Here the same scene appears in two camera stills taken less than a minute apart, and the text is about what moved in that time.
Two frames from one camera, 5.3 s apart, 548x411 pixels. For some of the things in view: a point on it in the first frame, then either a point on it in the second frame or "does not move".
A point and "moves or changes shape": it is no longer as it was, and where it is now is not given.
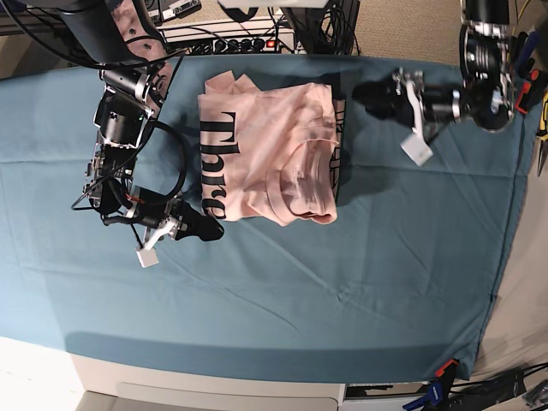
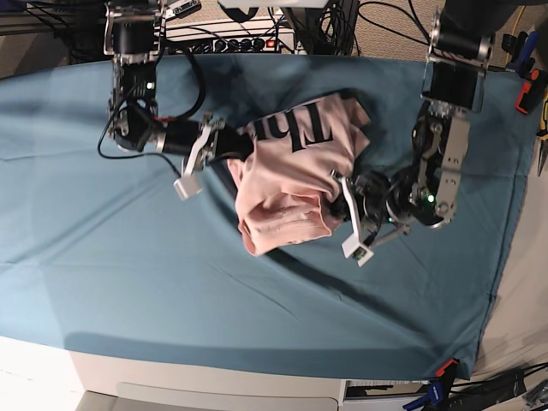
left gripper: [432, 104] → [366, 197]
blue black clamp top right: [521, 53] does not move
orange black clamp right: [532, 91] does not move
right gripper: [163, 217] → [198, 140]
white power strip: [235, 45] does not move
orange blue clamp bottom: [438, 389] does not move
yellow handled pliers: [543, 131] does not move
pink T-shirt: [271, 152] moves or changes shape
